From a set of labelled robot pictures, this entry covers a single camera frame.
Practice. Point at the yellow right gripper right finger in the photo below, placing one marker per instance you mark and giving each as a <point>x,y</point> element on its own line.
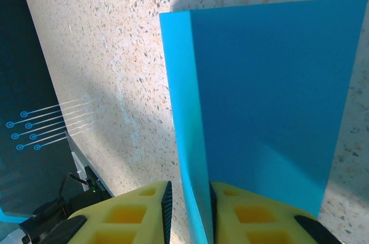
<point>253,221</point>

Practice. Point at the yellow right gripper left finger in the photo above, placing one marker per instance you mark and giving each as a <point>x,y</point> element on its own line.
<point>127,218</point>

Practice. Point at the blue paper sheet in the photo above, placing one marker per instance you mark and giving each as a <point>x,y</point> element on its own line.
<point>259,82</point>

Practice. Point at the aluminium front rail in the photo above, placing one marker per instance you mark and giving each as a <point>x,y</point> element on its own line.
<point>75,151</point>

